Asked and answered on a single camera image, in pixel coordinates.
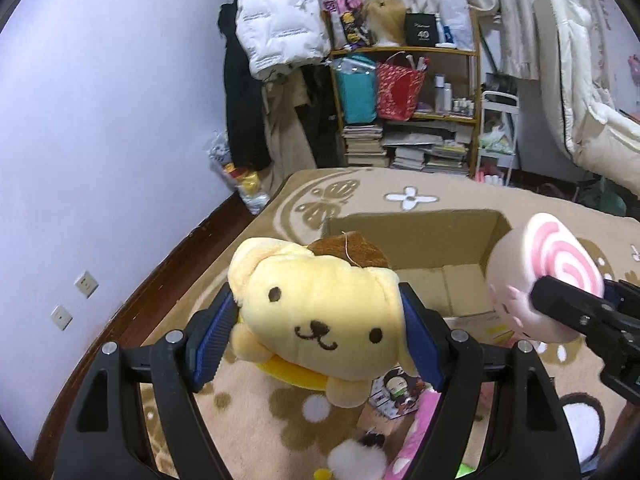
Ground black hanging coat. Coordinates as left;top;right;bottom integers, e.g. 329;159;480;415
217;2;273;171

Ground plastic bag of toys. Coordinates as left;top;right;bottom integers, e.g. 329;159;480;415
205;132;273;216

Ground pink swirl plush toy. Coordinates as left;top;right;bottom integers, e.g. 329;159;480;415
486;212;606;343

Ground tall stack of books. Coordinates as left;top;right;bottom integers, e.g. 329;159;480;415
342;124;391;168

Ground white fluffy plush toy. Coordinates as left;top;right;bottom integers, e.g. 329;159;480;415
314;430;390;480

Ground white cart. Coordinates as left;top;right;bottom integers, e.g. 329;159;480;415
475;91;521;187

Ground white plastic bag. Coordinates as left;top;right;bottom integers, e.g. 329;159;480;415
440;0;473;48

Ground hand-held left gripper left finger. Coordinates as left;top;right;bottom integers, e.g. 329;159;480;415
52;282;241;480

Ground red bag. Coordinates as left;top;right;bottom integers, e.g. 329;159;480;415
376;52;428;121

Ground pink packet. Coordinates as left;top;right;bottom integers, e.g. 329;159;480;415
385;385;493;480

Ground silver snack packet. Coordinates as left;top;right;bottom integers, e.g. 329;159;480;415
367;367;432;418

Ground blonde wig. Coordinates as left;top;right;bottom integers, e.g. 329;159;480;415
362;0;408;46

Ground white padded chair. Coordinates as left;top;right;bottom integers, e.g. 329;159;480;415
532;0;640;183

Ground white wall socket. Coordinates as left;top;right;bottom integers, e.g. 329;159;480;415
50;304;73;331
75;271;99;299

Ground teal bag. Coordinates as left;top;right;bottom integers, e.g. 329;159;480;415
334;57;378;126

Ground colourful toy packages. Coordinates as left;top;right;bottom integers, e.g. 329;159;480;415
324;0;373;51

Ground beige patterned rug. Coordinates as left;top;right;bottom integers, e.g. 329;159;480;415
140;167;640;480

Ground black hanging clothing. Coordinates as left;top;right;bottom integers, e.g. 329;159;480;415
295;65;342;168

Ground group of small bottles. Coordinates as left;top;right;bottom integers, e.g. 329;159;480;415
433;74;476;116

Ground wooden shelf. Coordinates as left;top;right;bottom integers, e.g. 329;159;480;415
322;7;483;178

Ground person's right forearm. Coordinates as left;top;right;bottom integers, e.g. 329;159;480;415
595;401;638;466

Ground wide pile of books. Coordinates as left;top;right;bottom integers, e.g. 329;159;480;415
389;130;471;177

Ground teal bin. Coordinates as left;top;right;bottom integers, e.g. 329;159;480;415
597;180;627;216

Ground cardboard box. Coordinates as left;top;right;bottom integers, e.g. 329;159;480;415
320;208;518;348

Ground yellow dog plush toy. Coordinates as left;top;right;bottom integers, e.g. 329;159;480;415
227;231;421;407

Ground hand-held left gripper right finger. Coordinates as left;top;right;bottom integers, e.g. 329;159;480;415
397;281;583;480

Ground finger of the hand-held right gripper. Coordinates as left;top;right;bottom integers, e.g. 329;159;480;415
602;280;640;318
530;276;620;342

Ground white puffer jacket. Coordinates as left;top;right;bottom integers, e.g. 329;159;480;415
235;0;331;81

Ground black box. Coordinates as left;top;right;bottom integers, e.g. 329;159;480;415
404;12;441;46

